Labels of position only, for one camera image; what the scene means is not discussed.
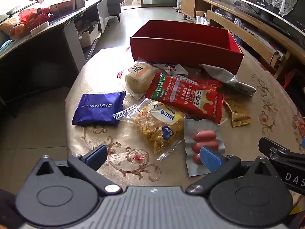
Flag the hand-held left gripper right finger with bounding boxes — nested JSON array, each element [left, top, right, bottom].
[[186, 145, 274, 196]]

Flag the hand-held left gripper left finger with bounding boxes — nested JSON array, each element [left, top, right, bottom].
[[35, 144, 123, 197]]

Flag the gold foil snack packet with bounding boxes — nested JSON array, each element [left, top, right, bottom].
[[224, 99, 252, 127]]

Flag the blue wafer biscuit packet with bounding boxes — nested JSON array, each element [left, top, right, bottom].
[[71, 91, 127, 126]]

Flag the clear yellow crispy snack packet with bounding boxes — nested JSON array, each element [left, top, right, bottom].
[[113, 99, 185, 161]]

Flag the red spicy strip packet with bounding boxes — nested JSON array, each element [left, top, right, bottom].
[[144, 72, 225, 124]]

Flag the red foil snack packet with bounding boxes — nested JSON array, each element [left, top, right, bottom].
[[188, 76, 223, 89]]

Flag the silver foil snack packet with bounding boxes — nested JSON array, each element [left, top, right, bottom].
[[199, 64, 257, 96]]

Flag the steamed cake clear packet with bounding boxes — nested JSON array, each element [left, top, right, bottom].
[[117, 57, 159, 101]]

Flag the white date snack packet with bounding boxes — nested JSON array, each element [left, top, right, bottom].
[[152, 63, 189, 75]]

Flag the red cardboard box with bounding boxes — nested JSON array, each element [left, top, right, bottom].
[[130, 20, 244, 75]]

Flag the beige floral tablecloth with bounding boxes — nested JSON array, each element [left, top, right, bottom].
[[65, 42, 305, 220]]

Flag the orange plastic bag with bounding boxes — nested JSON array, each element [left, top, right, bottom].
[[281, 69, 298, 89]]

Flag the wooden television stand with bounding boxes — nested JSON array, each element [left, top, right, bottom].
[[181, 0, 305, 77]]

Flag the open cardboard box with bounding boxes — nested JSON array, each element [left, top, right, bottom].
[[76, 21, 102, 48]]

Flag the black television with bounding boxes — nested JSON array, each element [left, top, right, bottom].
[[226, 0, 305, 36]]

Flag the dark long side table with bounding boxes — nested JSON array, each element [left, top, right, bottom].
[[0, 0, 110, 105]]

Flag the white shopping bag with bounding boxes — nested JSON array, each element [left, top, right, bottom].
[[196, 13, 210, 26]]

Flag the bag of oranges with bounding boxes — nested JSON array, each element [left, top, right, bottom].
[[10, 24, 25, 40]]

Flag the grey sofa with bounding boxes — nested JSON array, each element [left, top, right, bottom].
[[105, 0, 124, 22]]

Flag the red plastic bag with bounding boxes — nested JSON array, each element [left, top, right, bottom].
[[19, 8, 54, 29]]

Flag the cardboard boxes on table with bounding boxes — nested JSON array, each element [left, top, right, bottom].
[[49, 0, 86, 11]]

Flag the black cable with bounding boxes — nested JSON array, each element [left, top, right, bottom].
[[269, 50, 284, 73]]

